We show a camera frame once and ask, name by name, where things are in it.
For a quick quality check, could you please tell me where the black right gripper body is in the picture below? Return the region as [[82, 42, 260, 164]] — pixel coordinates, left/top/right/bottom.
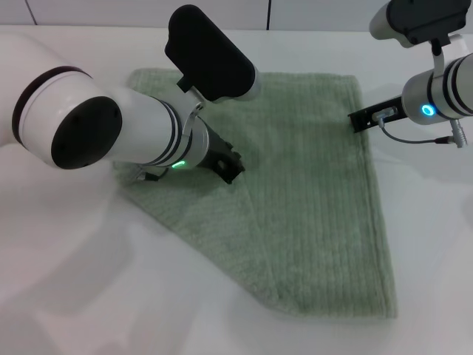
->
[[347, 95, 406, 133]]

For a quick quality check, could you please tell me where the grey right wrist cable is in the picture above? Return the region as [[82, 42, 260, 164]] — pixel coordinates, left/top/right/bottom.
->
[[372, 107, 470, 149]]

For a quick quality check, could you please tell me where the left wrist cable with connector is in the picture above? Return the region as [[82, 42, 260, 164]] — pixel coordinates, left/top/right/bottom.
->
[[123, 166, 168, 185]]

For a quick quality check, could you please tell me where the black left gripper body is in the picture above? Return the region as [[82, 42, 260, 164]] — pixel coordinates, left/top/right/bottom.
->
[[197, 124, 247, 185]]

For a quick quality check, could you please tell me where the light green ribbed towel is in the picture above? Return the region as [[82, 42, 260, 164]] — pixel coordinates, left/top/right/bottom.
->
[[112, 68, 399, 320]]

